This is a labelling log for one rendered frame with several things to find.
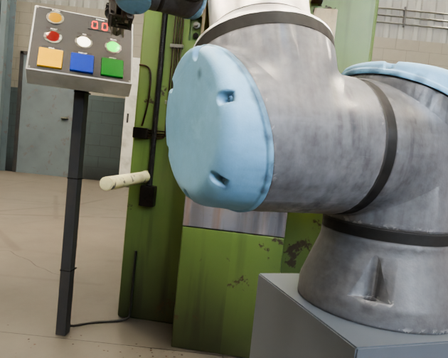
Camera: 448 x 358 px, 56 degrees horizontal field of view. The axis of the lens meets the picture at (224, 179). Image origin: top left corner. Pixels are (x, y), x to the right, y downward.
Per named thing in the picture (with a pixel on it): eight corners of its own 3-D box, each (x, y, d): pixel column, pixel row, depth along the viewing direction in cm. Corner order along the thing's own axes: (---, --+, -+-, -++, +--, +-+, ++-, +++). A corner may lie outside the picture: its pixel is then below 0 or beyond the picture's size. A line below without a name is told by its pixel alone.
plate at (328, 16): (332, 53, 166) (338, 8, 165) (309, 51, 167) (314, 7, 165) (331, 54, 168) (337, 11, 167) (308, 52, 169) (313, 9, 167)
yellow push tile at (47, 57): (61, 67, 139) (63, 50, 143) (36, 64, 137) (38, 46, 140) (61, 71, 141) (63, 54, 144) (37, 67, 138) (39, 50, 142)
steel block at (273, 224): (284, 237, 154) (298, 115, 151) (182, 225, 157) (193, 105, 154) (280, 215, 209) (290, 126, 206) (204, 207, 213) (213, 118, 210)
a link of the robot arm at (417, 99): (488, 234, 47) (511, 77, 46) (375, 234, 40) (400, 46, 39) (384, 211, 61) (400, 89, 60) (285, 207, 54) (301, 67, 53)
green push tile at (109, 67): (123, 77, 146) (123, 60, 149) (100, 74, 143) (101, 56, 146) (122, 80, 148) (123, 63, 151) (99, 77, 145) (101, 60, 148)
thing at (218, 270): (270, 361, 157) (284, 238, 154) (170, 346, 161) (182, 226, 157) (269, 307, 212) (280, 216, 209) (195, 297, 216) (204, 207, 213)
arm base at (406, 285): (505, 330, 46) (519, 240, 45) (360, 339, 40) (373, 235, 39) (386, 275, 64) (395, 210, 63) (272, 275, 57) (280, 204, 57)
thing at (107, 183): (113, 192, 134) (114, 176, 133) (97, 191, 134) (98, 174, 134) (151, 183, 177) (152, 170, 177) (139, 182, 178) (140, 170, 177)
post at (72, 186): (65, 336, 160) (87, 48, 153) (55, 334, 161) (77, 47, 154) (70, 332, 164) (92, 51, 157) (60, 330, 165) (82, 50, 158)
